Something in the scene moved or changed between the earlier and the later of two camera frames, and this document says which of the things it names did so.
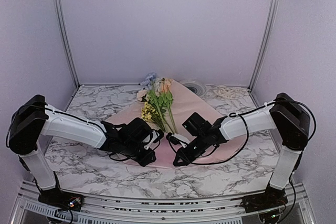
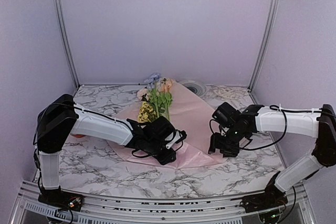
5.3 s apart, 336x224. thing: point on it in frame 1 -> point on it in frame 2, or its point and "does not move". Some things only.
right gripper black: x=187 y=159 -> x=215 y=143
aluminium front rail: x=28 y=208 does not move
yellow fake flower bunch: x=149 y=114 does not move
